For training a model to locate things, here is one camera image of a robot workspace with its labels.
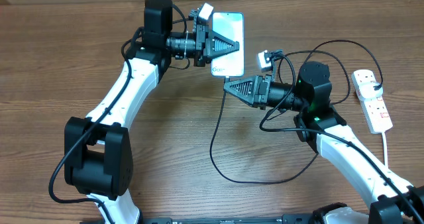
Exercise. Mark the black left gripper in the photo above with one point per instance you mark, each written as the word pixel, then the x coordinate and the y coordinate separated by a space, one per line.
pixel 214 38

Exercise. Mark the white power strip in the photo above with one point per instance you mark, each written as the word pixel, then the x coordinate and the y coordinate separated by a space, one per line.
pixel 374 110

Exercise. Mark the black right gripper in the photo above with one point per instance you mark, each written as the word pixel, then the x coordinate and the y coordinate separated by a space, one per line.
pixel 256 95

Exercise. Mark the blue Galaxy smartphone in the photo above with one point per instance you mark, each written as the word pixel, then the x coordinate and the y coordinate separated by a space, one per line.
pixel 230 25

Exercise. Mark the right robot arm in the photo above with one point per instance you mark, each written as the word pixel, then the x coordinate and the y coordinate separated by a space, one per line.
pixel 389 198

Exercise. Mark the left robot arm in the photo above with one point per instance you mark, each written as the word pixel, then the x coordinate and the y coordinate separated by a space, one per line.
pixel 98 158

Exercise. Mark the white charger plug adapter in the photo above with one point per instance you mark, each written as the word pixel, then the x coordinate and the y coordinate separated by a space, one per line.
pixel 369 90

